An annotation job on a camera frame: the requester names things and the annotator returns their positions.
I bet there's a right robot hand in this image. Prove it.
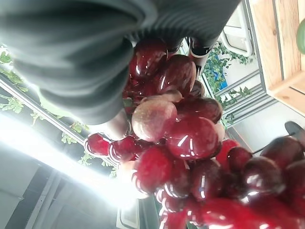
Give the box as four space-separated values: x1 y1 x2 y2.
0 0 244 141

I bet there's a red grape bunch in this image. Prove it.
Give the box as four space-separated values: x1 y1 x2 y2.
83 38 305 229

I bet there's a green leaf vine garland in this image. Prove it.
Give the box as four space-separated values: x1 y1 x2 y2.
204 42 254 125

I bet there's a light wooden crate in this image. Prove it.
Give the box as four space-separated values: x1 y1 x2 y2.
247 0 305 108

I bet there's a green round fruit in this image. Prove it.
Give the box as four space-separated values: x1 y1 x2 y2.
296 22 305 57

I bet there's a white metal window frame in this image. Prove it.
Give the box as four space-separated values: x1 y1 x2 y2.
219 4 254 58

